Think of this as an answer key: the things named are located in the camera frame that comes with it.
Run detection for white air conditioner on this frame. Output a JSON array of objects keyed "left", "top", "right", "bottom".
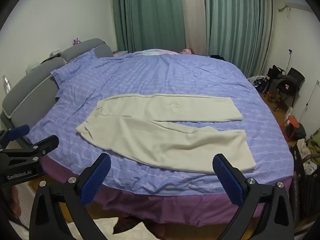
[{"left": 282, "top": 0, "right": 316, "bottom": 12}]

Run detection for purple striped bedspread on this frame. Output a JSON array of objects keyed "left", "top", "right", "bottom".
[{"left": 25, "top": 49, "right": 293, "bottom": 197}]

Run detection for black chair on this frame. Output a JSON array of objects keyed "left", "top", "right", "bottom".
[{"left": 266, "top": 65, "right": 306, "bottom": 108}]

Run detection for purple bed skirt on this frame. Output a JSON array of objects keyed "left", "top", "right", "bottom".
[{"left": 41, "top": 155, "right": 293, "bottom": 225}]

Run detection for white floor cloth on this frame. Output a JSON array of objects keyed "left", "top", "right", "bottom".
[{"left": 5, "top": 217, "right": 157, "bottom": 240}]

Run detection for white bag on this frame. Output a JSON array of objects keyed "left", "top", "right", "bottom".
[{"left": 248, "top": 75, "right": 269, "bottom": 93}]

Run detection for white pink blanket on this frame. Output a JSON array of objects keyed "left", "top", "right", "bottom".
[{"left": 135, "top": 49, "right": 181, "bottom": 56}]

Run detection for cream pants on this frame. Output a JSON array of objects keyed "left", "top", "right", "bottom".
[{"left": 76, "top": 93, "right": 256, "bottom": 174}]

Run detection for grey padded headboard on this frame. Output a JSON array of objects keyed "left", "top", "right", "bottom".
[{"left": 0, "top": 38, "right": 114, "bottom": 135}]

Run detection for green curtain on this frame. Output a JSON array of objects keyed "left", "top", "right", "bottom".
[
  {"left": 111, "top": 0, "right": 187, "bottom": 53},
  {"left": 202, "top": 0, "right": 275, "bottom": 78}
]

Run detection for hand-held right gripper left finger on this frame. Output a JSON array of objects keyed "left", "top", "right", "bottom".
[{"left": 29, "top": 152, "right": 112, "bottom": 240}]

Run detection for beige curtain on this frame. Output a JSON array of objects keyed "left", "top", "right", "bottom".
[{"left": 178, "top": 0, "right": 212, "bottom": 55}]

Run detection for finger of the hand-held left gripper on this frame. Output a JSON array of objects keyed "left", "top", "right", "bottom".
[
  {"left": 0, "top": 124, "right": 30, "bottom": 149},
  {"left": 15, "top": 134, "right": 60, "bottom": 164}
]

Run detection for purple striped pillow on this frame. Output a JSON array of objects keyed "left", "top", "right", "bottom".
[{"left": 51, "top": 49, "right": 99, "bottom": 84}]

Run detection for black basket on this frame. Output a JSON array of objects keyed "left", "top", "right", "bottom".
[{"left": 291, "top": 145, "right": 320, "bottom": 229}]

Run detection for olive green cloth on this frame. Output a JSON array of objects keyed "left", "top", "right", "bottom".
[{"left": 306, "top": 128, "right": 320, "bottom": 156}]

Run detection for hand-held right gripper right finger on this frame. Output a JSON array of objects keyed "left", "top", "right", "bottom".
[{"left": 212, "top": 153, "right": 295, "bottom": 240}]

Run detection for orange stool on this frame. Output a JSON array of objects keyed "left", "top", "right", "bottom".
[{"left": 282, "top": 116, "right": 300, "bottom": 141}]

